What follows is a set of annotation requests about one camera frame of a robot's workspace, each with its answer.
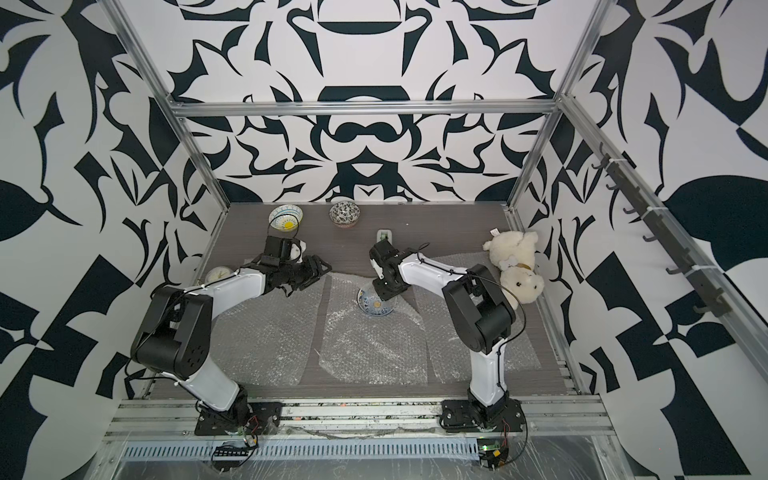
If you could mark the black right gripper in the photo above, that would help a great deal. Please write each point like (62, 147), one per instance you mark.
(380, 290)

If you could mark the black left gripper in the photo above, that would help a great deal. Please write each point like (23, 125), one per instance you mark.
(314, 269)

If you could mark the blue yellow floral bowl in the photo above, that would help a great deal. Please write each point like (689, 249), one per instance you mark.
(369, 302)

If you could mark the bubble wrap sheet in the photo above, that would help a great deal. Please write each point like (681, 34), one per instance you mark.
(451, 359)
(263, 326)
(362, 348)

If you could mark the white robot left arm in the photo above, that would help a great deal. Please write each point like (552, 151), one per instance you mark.
(174, 338)

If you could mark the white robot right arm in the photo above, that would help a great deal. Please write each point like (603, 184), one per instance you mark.
(480, 312)

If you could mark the yellow centre patterned bowl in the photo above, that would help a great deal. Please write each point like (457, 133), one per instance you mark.
(285, 218)

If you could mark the black white patterned bowl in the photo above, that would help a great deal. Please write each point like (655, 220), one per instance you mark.
(344, 214)

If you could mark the white teddy bear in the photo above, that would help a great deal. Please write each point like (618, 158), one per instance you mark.
(513, 253)

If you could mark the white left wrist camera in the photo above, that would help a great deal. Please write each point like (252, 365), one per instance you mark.
(297, 250)

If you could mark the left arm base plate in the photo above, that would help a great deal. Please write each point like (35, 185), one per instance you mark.
(256, 418)

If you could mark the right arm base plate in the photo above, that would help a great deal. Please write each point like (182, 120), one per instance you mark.
(471, 416)

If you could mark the black wall hook rail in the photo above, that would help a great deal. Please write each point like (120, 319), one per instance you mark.
(667, 232)

